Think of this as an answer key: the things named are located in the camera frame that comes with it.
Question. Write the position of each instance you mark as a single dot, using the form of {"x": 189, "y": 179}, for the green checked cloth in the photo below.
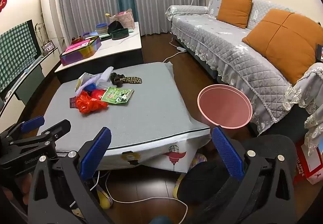
{"x": 15, "y": 54}

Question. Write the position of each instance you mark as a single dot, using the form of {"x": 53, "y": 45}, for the phone with dark case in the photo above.
{"x": 319, "y": 52}

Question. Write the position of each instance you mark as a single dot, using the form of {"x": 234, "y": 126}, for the large orange cushion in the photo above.
{"x": 285, "y": 39}

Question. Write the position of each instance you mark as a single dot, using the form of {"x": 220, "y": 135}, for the pink woven basket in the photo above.
{"x": 125, "y": 19}

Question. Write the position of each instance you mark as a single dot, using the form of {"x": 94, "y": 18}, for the white standing air conditioner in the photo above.
{"x": 51, "y": 12}

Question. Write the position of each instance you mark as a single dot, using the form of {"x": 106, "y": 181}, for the dark brown scrunchie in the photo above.
{"x": 118, "y": 79}

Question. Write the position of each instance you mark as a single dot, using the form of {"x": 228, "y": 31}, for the colourful gift box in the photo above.
{"x": 79, "y": 52}

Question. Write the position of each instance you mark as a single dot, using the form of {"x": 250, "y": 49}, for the red net bag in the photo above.
{"x": 88, "y": 105}

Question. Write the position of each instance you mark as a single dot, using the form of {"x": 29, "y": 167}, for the white power strip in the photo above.
{"x": 181, "y": 48}

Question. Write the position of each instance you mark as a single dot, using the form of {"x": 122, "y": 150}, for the stack of blue bowls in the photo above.
{"x": 101, "y": 29}

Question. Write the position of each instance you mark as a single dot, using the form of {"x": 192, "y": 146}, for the blue plastic wrapper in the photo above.
{"x": 89, "y": 87}

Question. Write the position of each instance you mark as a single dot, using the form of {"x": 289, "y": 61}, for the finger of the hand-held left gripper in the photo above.
{"x": 58, "y": 128}
{"x": 32, "y": 122}

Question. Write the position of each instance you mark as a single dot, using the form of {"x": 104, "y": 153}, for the black bowl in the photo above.
{"x": 114, "y": 27}

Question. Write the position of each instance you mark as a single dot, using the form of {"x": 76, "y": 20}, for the pink plastic bin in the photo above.
{"x": 224, "y": 109}

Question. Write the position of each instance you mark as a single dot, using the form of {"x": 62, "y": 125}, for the grey cloth covered low table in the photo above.
{"x": 146, "y": 113}

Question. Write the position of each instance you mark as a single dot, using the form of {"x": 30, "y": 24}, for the white marble coffee table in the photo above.
{"x": 118, "y": 44}

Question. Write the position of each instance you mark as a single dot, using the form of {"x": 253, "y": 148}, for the purple foam net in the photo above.
{"x": 101, "y": 84}

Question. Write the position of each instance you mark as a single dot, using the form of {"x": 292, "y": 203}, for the dark red teapot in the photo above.
{"x": 77, "y": 41}

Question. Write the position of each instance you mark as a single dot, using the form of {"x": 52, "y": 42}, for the red wall decoration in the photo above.
{"x": 3, "y": 4}

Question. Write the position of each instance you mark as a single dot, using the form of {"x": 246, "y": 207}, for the small photo frame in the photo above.
{"x": 48, "y": 46}

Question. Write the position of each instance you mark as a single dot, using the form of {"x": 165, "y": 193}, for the television cabinet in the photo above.
{"x": 32, "y": 80}

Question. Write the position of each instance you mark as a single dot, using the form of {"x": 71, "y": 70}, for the leopard print cloth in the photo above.
{"x": 133, "y": 80}

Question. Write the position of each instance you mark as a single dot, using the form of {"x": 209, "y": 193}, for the yellow slipper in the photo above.
{"x": 104, "y": 200}

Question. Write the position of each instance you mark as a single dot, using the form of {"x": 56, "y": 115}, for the person's left hand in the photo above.
{"x": 24, "y": 188}

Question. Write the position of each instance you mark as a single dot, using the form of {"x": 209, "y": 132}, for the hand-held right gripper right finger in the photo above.
{"x": 227, "y": 153}

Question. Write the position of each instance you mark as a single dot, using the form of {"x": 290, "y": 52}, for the white lace armrest cover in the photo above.
{"x": 310, "y": 87}

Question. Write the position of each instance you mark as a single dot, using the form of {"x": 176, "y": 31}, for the black and pink packet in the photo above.
{"x": 73, "y": 102}

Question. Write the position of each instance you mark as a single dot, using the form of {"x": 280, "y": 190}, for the dark green basket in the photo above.
{"x": 120, "y": 34}

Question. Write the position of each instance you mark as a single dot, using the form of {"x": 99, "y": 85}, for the red cardboard box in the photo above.
{"x": 305, "y": 166}

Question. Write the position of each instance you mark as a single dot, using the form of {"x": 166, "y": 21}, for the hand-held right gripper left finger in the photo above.
{"x": 97, "y": 150}

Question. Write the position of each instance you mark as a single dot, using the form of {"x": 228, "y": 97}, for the white plastic bag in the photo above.
{"x": 84, "y": 80}

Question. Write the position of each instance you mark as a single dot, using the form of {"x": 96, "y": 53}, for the small orange cushion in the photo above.
{"x": 234, "y": 10}

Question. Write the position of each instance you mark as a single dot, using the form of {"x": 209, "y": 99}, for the television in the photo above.
{"x": 37, "y": 44}

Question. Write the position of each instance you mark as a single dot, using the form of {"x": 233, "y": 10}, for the red shiny packet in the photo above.
{"x": 97, "y": 94}

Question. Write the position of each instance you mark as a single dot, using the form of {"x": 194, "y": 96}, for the green snack packet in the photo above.
{"x": 117, "y": 95}

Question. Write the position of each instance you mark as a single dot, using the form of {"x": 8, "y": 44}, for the bamboo plant in vase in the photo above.
{"x": 39, "y": 37}

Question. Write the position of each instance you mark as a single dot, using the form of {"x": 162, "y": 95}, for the grey quilted sofa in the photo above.
{"x": 227, "y": 44}

